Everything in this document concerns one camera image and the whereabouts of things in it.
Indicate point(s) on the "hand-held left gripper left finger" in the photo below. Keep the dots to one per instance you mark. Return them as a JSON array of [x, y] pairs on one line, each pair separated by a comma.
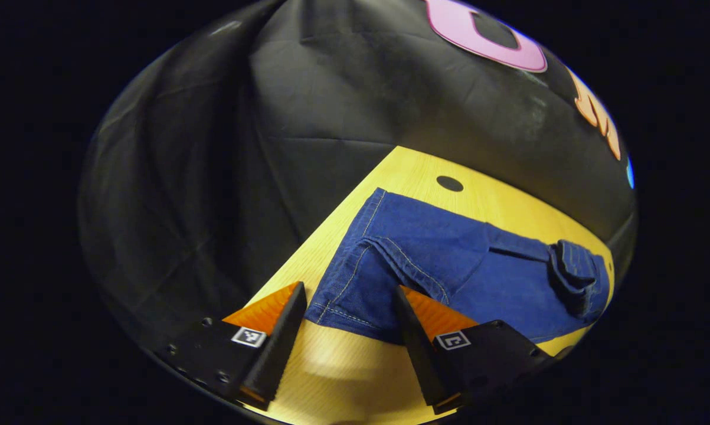
[[278, 354]]

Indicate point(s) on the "blue denim jeans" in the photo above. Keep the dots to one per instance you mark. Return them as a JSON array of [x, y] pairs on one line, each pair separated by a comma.
[[449, 260]]

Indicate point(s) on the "black backdrop cloth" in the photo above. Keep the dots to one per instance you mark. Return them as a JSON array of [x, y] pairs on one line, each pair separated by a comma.
[[213, 177]]

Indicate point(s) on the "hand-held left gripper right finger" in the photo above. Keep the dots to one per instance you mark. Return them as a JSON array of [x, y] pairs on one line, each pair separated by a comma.
[[416, 360]]

